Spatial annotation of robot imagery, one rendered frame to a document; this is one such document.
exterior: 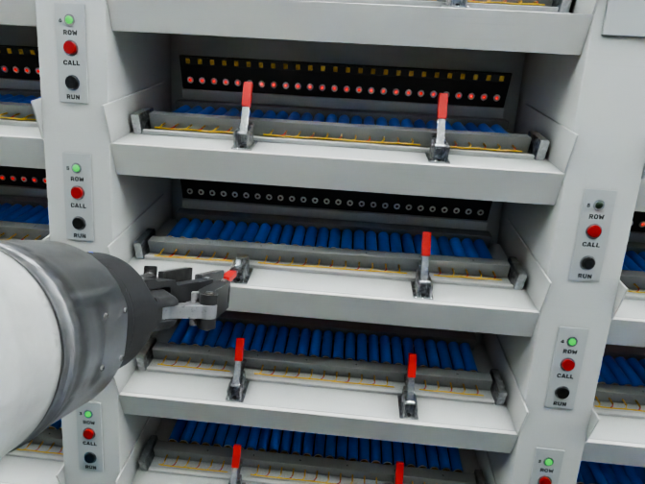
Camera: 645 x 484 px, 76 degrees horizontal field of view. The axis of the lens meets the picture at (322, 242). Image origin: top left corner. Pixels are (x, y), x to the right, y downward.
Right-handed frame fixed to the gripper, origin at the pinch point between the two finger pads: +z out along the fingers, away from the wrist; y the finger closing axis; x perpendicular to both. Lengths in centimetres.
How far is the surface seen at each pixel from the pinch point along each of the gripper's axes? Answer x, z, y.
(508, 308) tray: -1.8, 16.9, 38.5
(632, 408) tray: -17, 26, 63
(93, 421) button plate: -25.3, 21.2, -21.7
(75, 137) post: 17.0, 13.2, -22.6
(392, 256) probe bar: 3.9, 22.2, 22.6
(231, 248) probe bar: 3.3, 21.8, -2.2
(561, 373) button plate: -10, 18, 47
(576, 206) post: 12.5, 13.8, 44.9
